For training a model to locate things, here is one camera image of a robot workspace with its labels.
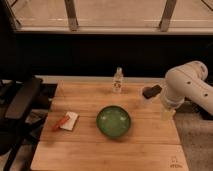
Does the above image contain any green ceramic bowl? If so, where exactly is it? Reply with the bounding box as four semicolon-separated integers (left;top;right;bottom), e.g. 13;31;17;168
96;105;131;138

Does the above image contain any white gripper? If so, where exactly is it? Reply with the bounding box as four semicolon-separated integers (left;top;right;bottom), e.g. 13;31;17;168
160;87;184;120

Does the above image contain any black rectangular device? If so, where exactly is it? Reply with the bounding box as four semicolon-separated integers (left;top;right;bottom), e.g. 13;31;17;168
142;85;162;99

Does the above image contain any black office chair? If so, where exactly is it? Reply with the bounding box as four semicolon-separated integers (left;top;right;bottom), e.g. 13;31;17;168
0;77;46;171

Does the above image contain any clear plastic bottle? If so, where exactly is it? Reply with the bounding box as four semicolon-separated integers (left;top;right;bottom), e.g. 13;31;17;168
113;67;123;93

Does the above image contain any white sponge block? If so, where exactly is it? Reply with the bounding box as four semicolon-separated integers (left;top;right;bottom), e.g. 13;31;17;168
60;112;79;131

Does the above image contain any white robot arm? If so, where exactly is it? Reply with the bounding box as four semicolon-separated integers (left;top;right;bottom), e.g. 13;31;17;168
160;61;213;120

